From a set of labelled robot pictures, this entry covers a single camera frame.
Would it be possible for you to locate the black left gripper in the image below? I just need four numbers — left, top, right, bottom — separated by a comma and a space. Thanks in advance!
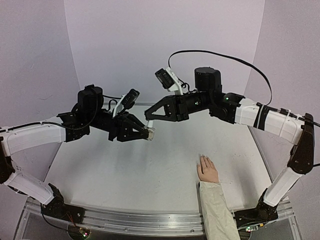
87, 109, 153, 142

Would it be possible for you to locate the clear nail polish bottle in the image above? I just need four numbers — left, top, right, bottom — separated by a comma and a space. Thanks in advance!
144, 126, 156, 141

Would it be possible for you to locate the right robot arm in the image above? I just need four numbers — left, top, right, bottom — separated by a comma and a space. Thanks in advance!
144, 67, 315, 207

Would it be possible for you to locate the beige sleeved forearm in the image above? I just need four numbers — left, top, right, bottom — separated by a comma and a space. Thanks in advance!
199, 181, 240, 240

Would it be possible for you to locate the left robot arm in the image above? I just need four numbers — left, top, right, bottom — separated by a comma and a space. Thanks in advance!
0, 84, 150, 219

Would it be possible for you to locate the mannequin hand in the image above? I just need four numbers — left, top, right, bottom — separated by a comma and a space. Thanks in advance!
197, 155, 220, 184

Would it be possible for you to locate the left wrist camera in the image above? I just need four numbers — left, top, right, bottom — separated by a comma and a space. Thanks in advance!
112, 88, 140, 118

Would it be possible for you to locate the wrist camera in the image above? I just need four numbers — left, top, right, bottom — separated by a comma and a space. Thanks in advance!
155, 67, 184, 95
112, 88, 140, 118

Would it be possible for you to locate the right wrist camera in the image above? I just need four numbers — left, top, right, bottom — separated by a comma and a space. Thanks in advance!
155, 67, 184, 95

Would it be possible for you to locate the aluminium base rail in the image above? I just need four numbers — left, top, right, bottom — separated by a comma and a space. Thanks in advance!
14, 198, 302, 240

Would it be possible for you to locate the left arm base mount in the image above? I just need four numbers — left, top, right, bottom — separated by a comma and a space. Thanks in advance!
41, 183, 85, 224

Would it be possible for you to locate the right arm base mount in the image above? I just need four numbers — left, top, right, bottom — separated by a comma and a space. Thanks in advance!
233, 196, 278, 229

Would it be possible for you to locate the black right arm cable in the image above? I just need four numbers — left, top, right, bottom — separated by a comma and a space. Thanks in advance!
167, 49, 320, 167

